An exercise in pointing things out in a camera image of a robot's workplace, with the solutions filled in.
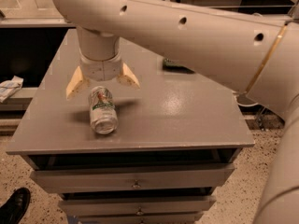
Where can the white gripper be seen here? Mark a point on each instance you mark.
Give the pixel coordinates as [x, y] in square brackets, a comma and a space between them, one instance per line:
[100, 70]

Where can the white 7up can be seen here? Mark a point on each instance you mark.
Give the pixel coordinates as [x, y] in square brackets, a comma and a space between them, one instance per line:
[103, 117]

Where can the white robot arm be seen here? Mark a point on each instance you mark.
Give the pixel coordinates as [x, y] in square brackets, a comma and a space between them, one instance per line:
[254, 55]

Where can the green soda can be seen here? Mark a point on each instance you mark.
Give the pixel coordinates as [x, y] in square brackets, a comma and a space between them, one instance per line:
[169, 64]

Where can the white folded cloth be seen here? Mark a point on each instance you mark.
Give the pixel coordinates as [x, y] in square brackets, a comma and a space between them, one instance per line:
[9, 87]

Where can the grey drawer cabinet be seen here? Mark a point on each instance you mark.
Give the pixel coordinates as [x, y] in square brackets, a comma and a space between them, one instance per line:
[174, 118]

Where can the top grey drawer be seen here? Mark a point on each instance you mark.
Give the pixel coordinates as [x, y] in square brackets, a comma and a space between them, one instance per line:
[133, 178]

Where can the grey drawer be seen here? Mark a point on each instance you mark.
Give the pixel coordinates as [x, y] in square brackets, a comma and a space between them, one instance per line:
[133, 206]
[133, 178]
[178, 218]

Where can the middle grey drawer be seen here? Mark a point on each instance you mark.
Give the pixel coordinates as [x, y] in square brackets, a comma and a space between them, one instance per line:
[133, 206]

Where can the black shoe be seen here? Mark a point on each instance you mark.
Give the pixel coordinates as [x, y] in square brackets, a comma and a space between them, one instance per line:
[15, 207]

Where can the bottom grey drawer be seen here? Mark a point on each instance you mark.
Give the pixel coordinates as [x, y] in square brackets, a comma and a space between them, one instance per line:
[178, 218]

